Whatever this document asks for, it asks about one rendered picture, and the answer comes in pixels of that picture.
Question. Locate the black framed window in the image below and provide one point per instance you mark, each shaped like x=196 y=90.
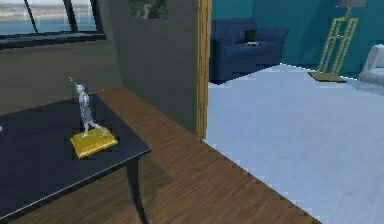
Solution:
x=50 y=20

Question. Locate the yellow wooden door frame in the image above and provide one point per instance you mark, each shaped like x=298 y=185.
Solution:
x=202 y=66

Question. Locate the black table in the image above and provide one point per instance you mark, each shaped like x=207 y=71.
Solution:
x=40 y=160

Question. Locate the dark blue sofa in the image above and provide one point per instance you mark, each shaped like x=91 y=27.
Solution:
x=240 y=53

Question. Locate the white armchair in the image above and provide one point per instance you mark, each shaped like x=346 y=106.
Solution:
x=373 y=66

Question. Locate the framed green picture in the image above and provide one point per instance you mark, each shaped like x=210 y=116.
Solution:
x=148 y=8

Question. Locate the silver statue on gold base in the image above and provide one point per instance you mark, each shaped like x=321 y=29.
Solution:
x=93 y=141

